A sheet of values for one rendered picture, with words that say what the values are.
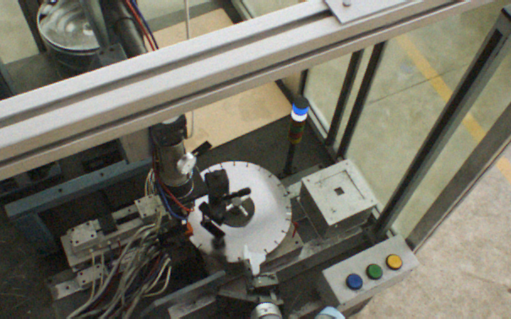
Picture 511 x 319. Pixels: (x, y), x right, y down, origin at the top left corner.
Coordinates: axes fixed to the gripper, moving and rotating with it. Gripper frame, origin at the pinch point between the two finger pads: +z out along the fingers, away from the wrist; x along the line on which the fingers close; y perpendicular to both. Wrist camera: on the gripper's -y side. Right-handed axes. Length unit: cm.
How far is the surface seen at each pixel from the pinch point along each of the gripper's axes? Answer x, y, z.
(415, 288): -73, 85, 60
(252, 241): 4.4, 3.4, 5.3
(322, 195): 8.0, 28.6, 19.6
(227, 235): 6.3, -3.3, 7.9
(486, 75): 60, 48, -31
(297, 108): 38.5, 21.2, 18.6
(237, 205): 14.3, 0.7, 10.2
